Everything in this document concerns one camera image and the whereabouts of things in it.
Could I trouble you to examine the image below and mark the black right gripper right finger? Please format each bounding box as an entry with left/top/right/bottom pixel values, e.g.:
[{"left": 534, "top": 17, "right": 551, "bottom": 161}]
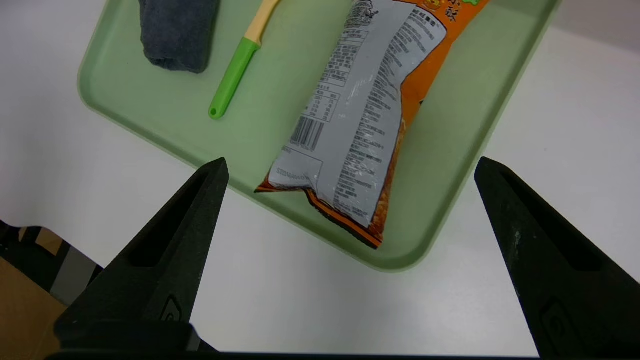
[{"left": 474, "top": 156, "right": 640, "bottom": 360}]

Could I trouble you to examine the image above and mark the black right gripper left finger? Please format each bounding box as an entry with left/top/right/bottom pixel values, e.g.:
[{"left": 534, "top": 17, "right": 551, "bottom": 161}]
[{"left": 53, "top": 157, "right": 230, "bottom": 335}]

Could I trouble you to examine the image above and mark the yellow spaghetti spoon green handle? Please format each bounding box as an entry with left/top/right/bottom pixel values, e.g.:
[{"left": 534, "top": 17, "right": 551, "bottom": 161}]
[{"left": 208, "top": 0, "right": 281, "bottom": 120}]

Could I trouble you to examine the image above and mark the dark grey cloth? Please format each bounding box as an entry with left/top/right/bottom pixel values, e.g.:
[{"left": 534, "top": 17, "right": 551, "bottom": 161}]
[{"left": 138, "top": 0, "right": 221, "bottom": 75}]

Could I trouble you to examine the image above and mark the orange and white snack bag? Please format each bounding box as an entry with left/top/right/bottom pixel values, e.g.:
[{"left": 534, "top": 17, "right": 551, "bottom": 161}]
[{"left": 254, "top": 0, "right": 493, "bottom": 250}]

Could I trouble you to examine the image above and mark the light green plastic tray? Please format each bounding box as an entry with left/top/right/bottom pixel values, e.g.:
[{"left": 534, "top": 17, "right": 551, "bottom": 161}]
[{"left": 77, "top": 0, "right": 561, "bottom": 273}]

